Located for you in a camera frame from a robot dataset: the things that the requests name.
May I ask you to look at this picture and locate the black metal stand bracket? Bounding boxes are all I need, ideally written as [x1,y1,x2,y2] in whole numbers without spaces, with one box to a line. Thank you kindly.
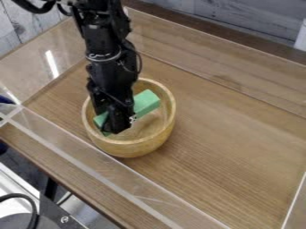
[36,178,88,229]

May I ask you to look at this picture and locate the clear acrylic enclosure walls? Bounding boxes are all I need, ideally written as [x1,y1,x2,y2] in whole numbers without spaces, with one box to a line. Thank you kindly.
[0,10,306,229]

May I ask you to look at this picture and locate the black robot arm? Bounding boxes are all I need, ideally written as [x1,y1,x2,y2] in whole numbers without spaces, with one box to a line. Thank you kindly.
[67,0,142,134]

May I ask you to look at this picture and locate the brown wooden bowl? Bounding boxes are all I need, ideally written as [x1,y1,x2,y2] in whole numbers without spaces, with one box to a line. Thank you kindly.
[81,78,176,158]

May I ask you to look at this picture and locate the black cable lower left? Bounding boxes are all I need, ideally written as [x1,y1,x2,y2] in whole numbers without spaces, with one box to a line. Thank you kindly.
[0,192,40,229]

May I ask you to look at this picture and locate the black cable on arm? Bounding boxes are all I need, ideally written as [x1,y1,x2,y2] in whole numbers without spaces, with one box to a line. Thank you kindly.
[11,0,76,15]

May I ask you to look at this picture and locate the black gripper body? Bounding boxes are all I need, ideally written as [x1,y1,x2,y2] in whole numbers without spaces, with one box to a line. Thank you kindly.
[85,50,139,106]

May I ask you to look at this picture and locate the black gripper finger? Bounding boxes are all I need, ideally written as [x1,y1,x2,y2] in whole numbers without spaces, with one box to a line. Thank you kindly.
[100,104,135,134]
[87,87,107,115]

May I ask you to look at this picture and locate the green rectangular block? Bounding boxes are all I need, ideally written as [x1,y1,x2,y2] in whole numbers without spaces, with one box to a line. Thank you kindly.
[93,89,162,137]

